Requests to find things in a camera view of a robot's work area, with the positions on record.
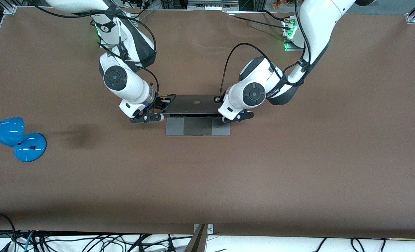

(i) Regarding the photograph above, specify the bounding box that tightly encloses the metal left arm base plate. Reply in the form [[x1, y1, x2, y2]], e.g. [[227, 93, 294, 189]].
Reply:
[[281, 17, 306, 52]]

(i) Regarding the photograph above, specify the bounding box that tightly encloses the blue desk lamp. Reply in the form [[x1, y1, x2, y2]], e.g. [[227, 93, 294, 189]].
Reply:
[[0, 117, 47, 162]]

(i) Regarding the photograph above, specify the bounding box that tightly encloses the black looped floor cable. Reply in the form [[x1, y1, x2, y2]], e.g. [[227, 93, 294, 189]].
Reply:
[[0, 212, 18, 252]]

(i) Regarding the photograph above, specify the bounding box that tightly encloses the brown table cover sheet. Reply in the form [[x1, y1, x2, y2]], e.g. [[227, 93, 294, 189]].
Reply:
[[0, 7, 415, 239]]

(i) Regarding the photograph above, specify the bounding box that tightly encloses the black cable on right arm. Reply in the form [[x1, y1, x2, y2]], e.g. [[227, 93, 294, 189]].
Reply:
[[90, 10, 159, 103]]

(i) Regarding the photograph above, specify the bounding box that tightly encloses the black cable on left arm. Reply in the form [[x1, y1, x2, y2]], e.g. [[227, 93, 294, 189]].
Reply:
[[220, 0, 313, 103]]

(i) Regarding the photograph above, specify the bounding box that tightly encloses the teal floor cable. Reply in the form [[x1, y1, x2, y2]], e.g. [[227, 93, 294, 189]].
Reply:
[[25, 230, 35, 252]]

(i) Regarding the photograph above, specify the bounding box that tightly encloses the grey laptop with black keyboard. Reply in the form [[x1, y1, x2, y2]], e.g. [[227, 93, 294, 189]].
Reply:
[[160, 94, 231, 137]]

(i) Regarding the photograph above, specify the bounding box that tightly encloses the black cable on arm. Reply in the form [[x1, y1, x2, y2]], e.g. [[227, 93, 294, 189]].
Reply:
[[90, 10, 159, 103], [220, 0, 313, 103]]

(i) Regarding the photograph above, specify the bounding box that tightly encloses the grey metal box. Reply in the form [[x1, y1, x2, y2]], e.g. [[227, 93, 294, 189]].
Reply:
[[187, 0, 240, 11]]

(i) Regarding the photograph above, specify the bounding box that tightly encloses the black cable to arm base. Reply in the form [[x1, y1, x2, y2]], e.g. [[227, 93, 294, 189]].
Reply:
[[233, 15, 287, 28], [263, 10, 289, 21]]

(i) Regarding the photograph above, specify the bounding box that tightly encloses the grey camera stand post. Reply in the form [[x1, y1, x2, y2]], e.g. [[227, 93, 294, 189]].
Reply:
[[184, 224, 208, 252]]

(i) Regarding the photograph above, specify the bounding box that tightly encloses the small metal table bracket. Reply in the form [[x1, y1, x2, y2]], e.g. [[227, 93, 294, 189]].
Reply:
[[193, 224, 214, 234]]

